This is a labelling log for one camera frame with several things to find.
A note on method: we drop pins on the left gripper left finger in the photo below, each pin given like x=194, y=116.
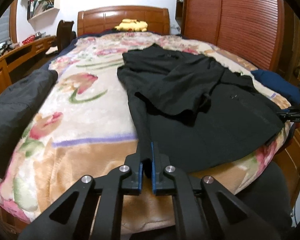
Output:
x=91, y=208

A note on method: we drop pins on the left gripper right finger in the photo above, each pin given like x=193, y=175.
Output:
x=204, y=208

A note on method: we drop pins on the black double-breasted coat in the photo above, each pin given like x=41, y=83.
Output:
x=192, y=109

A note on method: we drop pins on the folded black jacket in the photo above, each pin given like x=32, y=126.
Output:
x=18, y=104

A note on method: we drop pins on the wooden louvered wardrobe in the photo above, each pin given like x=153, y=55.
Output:
x=259, y=31

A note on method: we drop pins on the red basket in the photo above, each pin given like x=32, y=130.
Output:
x=29, y=40

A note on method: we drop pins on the white wall shelf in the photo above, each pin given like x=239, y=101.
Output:
x=43, y=0

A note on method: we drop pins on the dark wooden chair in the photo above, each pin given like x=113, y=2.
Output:
x=64, y=37

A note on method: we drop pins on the grey window blind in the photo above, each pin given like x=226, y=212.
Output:
x=4, y=26

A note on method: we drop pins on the folded navy blue garment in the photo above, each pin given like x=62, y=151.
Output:
x=276, y=83

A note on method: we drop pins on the floral bed blanket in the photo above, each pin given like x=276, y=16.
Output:
x=85, y=126

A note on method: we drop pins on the yellow Pikachu plush toy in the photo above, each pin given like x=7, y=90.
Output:
x=132, y=25

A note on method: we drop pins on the wooden desk with cabinets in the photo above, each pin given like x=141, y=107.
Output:
x=22, y=59

